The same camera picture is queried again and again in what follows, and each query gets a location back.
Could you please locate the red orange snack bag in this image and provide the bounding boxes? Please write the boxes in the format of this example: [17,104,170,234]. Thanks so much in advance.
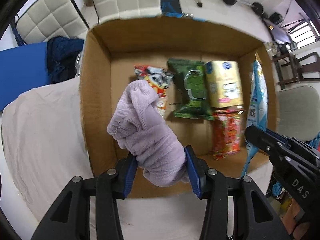
[212,106,244,160]

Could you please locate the dark wooden chair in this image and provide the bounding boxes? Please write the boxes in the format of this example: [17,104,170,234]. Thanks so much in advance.
[272,52,319,90]

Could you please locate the green wet wipes pack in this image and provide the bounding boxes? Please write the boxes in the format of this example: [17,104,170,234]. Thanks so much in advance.
[167,58,214,121]

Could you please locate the left white quilted chair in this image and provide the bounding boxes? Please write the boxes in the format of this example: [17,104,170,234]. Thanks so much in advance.
[10,0,89,46]

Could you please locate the open cardboard box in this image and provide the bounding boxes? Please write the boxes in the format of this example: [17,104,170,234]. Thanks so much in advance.
[80,16,279,198]

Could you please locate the orange panda snack bag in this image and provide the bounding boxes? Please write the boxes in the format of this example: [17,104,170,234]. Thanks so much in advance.
[135,65,174,117]

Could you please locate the grey cushioned chair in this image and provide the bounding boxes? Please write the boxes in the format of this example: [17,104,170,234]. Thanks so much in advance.
[278,85,319,141]

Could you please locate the dark navy garment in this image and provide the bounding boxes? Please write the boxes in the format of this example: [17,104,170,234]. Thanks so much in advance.
[46,36,84,84]

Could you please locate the lilac fleece cloth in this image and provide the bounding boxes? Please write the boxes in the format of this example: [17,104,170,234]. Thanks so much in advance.
[107,80,189,187]

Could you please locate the light blue snack packet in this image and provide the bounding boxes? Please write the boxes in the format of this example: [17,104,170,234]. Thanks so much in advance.
[240,53,269,178]

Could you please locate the blue foam mat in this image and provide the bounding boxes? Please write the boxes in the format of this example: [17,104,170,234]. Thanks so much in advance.
[0,42,50,110]

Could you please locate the dumbbell on floor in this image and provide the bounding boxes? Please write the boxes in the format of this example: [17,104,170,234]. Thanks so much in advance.
[223,0,264,16]

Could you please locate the yellow tissue pack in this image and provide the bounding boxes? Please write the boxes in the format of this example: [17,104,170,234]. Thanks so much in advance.
[205,61,243,108]

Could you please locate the grey bed sheet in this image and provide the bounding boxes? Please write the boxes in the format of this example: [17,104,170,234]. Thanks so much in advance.
[1,77,206,239]

